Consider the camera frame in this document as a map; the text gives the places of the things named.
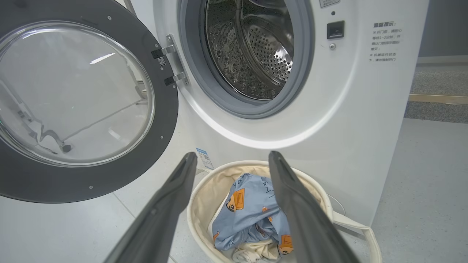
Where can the metal door hinge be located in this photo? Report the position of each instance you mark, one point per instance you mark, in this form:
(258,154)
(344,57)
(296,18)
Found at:
(174,54)

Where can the blue white energy label sticker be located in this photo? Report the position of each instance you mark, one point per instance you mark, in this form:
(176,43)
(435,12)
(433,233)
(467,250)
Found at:
(204,159)

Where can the wooden floor strip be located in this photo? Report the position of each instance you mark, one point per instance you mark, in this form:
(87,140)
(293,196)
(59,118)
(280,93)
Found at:
(438,99)

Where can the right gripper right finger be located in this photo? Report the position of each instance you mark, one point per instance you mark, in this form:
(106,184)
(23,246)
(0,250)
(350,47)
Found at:
(307,219)

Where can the cream fabric laundry basket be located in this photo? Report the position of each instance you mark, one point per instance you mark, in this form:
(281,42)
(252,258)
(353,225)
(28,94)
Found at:
(208,197)

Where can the cream blue printed garment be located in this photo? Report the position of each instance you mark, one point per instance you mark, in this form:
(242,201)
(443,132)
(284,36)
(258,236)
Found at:
(252,254)

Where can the dark round glass washer door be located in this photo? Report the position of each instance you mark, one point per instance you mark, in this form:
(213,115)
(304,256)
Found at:
(166,120)

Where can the light blue printed garment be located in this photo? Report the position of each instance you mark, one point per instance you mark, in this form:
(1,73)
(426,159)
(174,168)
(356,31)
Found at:
(248,219)

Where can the white front-load washing machine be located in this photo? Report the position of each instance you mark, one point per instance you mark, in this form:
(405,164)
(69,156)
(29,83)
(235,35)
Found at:
(365,128)

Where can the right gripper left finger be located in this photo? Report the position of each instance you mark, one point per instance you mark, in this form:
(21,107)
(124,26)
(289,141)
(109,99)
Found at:
(161,219)

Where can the steel washing drum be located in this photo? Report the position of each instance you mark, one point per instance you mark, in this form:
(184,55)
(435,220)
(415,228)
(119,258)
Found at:
(256,54)

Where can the grey rubber door gasket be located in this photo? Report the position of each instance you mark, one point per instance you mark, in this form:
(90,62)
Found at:
(190,54)

